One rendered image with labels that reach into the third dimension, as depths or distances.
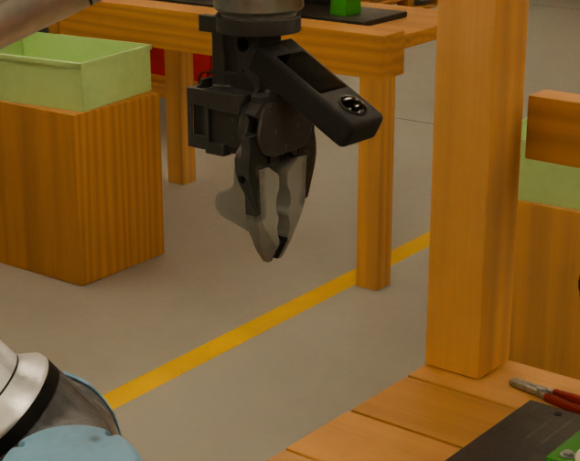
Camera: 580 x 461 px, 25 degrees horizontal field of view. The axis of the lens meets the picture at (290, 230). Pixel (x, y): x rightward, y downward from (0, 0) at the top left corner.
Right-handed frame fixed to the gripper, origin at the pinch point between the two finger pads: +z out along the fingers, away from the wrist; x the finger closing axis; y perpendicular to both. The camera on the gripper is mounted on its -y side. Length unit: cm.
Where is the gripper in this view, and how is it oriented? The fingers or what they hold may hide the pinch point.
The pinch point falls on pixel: (279, 247)
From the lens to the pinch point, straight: 115.6
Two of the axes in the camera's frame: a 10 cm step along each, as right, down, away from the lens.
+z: 0.0, 9.5, 3.1
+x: -6.2, 2.5, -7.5
